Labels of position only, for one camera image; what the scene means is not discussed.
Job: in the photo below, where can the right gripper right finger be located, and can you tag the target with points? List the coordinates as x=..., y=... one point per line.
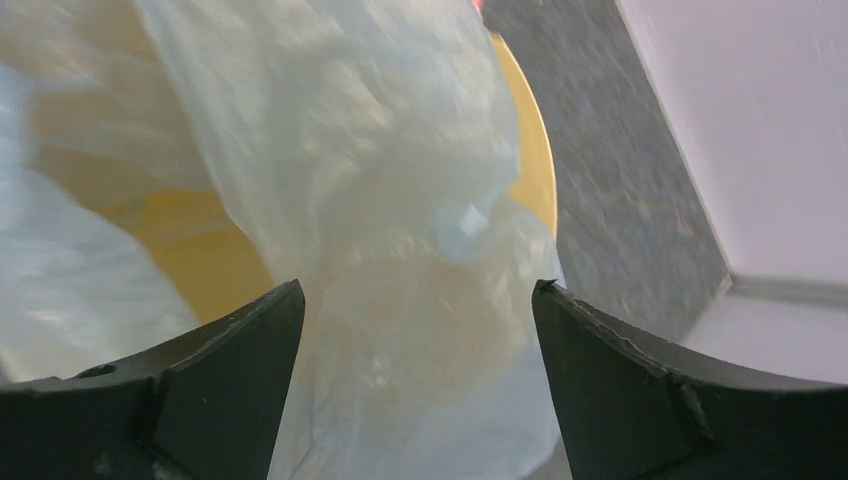
x=632, y=405

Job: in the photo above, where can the blue plastic trash bag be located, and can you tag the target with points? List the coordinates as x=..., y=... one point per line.
x=367, y=149

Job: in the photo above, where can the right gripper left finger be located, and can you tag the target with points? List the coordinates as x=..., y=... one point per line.
x=204, y=405

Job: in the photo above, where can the yellow trash bin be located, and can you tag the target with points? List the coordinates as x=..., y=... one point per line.
x=209, y=260

